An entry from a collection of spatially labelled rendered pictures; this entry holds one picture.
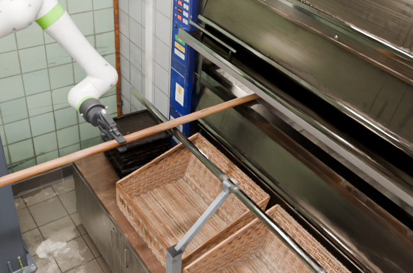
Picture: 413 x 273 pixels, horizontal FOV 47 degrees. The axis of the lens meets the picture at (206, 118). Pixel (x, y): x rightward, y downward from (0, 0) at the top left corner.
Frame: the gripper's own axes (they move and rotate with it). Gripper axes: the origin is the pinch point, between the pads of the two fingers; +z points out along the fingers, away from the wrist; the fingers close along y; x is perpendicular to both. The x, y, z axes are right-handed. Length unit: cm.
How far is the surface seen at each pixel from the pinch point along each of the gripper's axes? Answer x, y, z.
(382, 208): -60, 1, 75
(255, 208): -23, 2, 52
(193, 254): -18, 47, 28
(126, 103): -60, 66, -113
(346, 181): -60, 1, 59
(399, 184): -46, -23, 83
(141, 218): -11, 49, -3
